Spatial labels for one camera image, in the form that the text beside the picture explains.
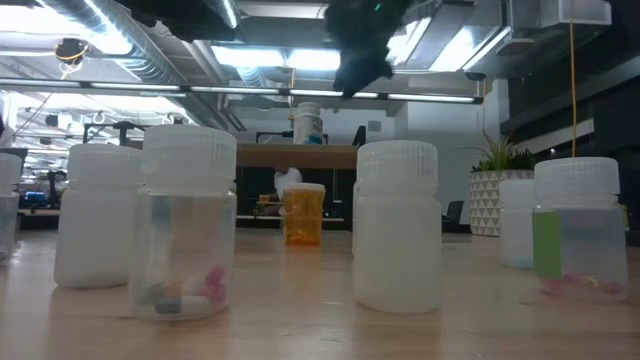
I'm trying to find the white labelled medicine bottle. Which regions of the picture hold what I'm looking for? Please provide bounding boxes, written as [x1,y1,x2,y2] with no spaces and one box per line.
[292,102,325,146]

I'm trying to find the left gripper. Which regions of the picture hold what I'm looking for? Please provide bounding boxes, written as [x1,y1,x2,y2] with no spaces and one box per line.
[115,0,237,43]

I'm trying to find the black office chair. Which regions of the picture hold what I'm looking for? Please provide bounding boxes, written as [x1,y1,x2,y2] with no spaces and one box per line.
[441,200,465,234]

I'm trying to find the green potted plant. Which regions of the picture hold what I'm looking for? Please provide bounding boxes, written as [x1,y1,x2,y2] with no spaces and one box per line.
[464,130,537,174]

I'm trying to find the silver ventilation duct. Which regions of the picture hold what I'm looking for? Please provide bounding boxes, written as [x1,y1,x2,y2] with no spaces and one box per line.
[29,0,191,89]

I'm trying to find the clear bottle with red pills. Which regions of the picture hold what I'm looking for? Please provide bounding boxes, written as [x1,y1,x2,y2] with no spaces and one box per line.
[127,124,238,322]

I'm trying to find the clear bottle with grey pills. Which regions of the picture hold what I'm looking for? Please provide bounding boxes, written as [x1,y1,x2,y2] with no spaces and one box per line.
[0,152,24,265]

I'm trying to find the translucent white plastic bottle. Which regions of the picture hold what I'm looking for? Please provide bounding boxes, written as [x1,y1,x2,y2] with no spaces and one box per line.
[53,143,145,290]
[352,140,443,314]

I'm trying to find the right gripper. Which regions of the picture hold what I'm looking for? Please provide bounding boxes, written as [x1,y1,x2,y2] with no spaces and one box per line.
[324,0,414,99]

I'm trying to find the orange pill bottle white cap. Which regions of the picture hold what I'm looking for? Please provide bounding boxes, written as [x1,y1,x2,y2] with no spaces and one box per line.
[282,182,327,247]

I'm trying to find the clear bottle with green label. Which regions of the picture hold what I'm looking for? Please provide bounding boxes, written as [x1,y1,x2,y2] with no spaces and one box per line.
[531,157,630,304]

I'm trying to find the long ceiling light bar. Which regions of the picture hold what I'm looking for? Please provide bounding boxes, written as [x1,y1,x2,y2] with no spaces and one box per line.
[0,78,485,105]

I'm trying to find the white patterned plant pot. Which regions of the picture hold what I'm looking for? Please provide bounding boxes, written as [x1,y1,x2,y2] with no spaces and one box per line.
[468,169,535,237]

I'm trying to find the black ceiling cable reel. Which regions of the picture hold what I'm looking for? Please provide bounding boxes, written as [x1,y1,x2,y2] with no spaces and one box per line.
[53,37,91,66]

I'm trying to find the translucent white bottle blue contents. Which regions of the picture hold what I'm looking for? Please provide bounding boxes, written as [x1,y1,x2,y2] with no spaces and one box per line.
[498,178,537,270]

